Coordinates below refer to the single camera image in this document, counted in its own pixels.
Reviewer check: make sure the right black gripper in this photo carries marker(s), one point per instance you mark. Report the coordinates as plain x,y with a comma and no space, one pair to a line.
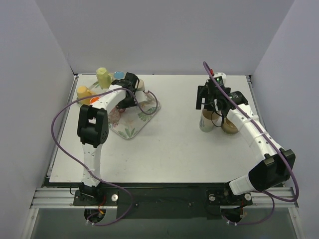
199,97

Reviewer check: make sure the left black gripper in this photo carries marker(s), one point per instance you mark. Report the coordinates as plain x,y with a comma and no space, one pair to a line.
125,102

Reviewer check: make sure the cream shell pattern mug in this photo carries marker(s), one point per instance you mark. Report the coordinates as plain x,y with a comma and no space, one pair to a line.
140,87

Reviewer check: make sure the blue butterfly mug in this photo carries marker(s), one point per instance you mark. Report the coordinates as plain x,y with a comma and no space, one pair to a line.
118,75

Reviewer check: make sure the cream floral tall mug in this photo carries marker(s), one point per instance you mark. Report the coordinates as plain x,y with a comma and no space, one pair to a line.
208,120

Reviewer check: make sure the pale yellow mug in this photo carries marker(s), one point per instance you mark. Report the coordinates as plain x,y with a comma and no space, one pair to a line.
104,78

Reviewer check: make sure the pink mug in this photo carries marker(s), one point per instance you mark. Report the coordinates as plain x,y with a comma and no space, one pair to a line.
116,112

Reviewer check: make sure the beige round mug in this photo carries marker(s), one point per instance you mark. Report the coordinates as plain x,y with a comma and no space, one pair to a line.
228,127

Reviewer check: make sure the orange mug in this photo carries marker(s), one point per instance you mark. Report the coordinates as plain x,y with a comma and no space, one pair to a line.
94,99

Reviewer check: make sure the yellow squat mug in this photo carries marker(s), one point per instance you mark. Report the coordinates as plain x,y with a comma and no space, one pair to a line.
83,91

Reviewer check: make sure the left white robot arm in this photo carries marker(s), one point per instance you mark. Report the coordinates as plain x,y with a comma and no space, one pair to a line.
93,130

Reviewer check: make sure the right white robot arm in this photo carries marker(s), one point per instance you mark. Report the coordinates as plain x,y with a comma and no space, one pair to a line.
274,164

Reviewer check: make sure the floral serving tray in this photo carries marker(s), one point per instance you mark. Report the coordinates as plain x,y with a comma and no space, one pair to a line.
136,117

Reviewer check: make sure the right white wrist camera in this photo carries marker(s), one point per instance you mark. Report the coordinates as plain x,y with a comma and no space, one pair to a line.
220,78

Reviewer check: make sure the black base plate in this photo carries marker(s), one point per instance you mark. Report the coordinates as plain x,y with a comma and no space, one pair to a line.
162,201

